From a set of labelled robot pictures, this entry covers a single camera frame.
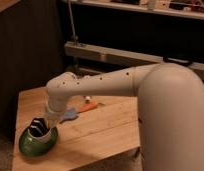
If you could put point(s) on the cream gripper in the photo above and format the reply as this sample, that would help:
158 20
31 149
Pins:
51 120

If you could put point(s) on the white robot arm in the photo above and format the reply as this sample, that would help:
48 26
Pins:
170 103

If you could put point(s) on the blue sponge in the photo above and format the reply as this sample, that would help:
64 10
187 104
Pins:
69 115

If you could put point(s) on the green plate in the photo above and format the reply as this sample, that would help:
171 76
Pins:
31 146

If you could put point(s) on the orange toy carrot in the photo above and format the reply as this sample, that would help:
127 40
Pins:
88 106

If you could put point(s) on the wooden table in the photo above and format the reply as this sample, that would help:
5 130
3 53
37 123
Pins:
109 129

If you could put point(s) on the grey shelf rail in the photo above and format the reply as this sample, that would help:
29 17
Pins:
120 57

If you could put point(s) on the black handle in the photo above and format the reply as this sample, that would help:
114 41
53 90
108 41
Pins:
186 64

